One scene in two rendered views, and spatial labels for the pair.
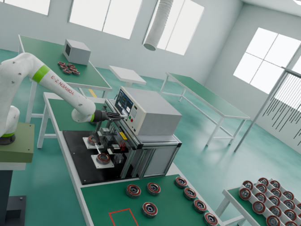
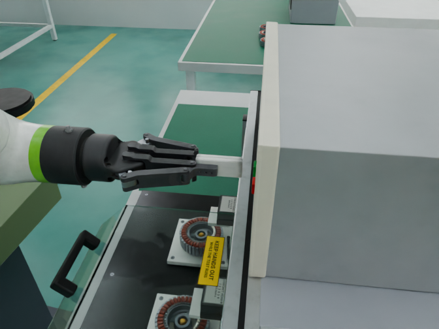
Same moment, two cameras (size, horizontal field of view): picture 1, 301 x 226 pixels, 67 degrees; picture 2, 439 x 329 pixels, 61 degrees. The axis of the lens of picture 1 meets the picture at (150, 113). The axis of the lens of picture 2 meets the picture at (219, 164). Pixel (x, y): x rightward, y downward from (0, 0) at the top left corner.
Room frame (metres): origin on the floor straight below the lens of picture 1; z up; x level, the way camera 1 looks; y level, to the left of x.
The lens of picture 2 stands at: (1.29, -0.16, 1.52)
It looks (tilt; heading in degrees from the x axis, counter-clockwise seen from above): 36 degrees down; 47
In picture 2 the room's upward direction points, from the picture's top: straight up
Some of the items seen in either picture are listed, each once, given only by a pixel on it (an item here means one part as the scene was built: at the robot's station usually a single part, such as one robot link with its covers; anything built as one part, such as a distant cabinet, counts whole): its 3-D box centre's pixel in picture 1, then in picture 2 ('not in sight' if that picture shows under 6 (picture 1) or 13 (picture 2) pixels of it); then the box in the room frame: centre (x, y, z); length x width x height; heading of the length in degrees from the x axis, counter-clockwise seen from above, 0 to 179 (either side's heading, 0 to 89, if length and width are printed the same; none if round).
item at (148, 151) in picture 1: (128, 137); not in sight; (1.78, 0.10, 0.92); 0.66 x 0.01 x 0.30; 41
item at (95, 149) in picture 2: (105, 116); (119, 158); (1.50, 0.30, 1.18); 0.09 x 0.08 x 0.07; 131
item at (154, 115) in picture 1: (147, 110); (385, 132); (1.82, 0.04, 1.22); 0.44 x 0.39 x 0.20; 41
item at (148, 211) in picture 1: (149, 210); not in sight; (1.24, -0.26, 0.77); 0.11 x 0.11 x 0.04
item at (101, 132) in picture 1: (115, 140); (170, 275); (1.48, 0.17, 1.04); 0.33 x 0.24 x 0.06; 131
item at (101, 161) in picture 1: (103, 158); not in sight; (1.52, 0.21, 0.80); 0.11 x 0.11 x 0.04
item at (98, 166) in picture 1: (102, 161); not in sight; (1.52, 0.21, 0.78); 0.15 x 0.15 x 0.01; 41
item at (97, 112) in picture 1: (95, 115); (74, 157); (1.45, 0.36, 1.18); 0.09 x 0.06 x 0.12; 41
